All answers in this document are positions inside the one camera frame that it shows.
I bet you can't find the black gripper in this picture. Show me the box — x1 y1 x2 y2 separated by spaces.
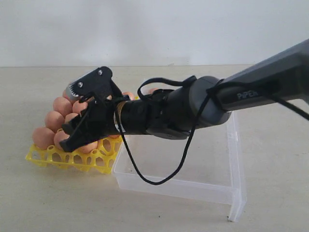
59 95 130 152

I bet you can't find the brown egg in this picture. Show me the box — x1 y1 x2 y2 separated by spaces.
53 97 72 117
72 101 88 114
65 113 79 123
109 135 120 139
44 111 65 132
147 88 157 94
122 91 135 100
32 127 55 150
54 130 69 151
77 141 98 154
62 90 70 100

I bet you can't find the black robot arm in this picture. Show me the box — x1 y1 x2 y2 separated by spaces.
60 41 309 152

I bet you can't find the yellow plastic egg tray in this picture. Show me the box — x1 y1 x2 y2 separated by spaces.
25 96 140 174

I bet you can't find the clear plastic container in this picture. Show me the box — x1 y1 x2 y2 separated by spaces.
112 113 247 222

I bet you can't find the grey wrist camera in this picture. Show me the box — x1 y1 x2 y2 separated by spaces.
67 66 123 102

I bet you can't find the black cable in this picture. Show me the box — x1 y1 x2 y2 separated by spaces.
118 75 309 186

